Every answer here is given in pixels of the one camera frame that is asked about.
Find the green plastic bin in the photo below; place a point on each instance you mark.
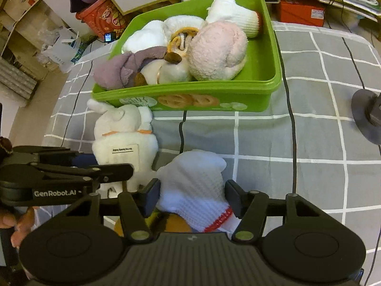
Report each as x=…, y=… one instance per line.
x=256, y=65

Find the burger plush toy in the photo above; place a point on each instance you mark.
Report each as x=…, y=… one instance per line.
x=175, y=225

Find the small blue screen device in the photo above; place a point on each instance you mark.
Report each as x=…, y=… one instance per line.
x=109, y=37

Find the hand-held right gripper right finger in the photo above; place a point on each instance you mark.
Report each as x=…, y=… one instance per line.
x=235, y=196

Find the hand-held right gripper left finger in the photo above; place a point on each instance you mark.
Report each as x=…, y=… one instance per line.
x=151, y=198

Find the person's left hand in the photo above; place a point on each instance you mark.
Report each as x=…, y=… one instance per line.
x=26, y=222

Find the grey checked tablecloth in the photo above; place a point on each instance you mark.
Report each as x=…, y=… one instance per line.
x=321, y=125

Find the red printed bucket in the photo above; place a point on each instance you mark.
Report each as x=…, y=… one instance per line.
x=101, y=18

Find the white glove yellow cuff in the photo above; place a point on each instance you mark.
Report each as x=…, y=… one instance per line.
x=181, y=23

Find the mauve cloth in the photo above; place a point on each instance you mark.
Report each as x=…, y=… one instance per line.
x=116, y=71

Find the grey phone stand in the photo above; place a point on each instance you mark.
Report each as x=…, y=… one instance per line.
x=366, y=116

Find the white glove red cuff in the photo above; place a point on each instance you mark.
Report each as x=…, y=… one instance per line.
x=143, y=37
x=232, y=12
x=196, y=184

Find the white plastic bag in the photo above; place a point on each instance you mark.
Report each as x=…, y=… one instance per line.
x=64, y=50

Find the orange box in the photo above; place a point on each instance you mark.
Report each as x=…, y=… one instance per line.
x=300, y=13

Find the pink fluffy plush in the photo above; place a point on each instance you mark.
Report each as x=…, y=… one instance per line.
x=217, y=50

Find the light wooden shelf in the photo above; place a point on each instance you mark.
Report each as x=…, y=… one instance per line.
x=20, y=12

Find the white rabbit plush toy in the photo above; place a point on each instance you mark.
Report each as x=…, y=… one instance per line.
x=125, y=137

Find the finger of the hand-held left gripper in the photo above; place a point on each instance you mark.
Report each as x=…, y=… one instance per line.
x=84, y=160
x=113, y=171

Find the grey corrugated roll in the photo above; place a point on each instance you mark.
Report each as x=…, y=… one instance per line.
x=18, y=80

